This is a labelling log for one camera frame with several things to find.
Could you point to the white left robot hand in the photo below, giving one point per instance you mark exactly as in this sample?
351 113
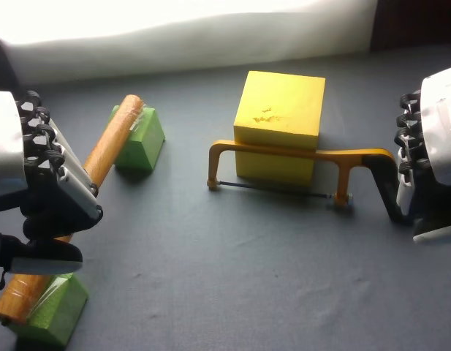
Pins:
6 146

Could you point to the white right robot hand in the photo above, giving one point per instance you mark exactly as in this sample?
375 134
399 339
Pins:
440 128

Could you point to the round wooden rod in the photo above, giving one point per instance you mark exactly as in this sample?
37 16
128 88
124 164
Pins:
112 139

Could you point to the green wooden support block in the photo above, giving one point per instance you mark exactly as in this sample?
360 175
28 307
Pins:
53 318
141 146

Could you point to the large yellow block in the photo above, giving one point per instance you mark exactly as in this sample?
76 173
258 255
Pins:
280 120

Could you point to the white backdrop sheet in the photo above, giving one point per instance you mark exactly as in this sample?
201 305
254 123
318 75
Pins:
174 40

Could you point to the grey table cloth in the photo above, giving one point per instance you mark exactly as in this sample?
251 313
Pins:
225 263

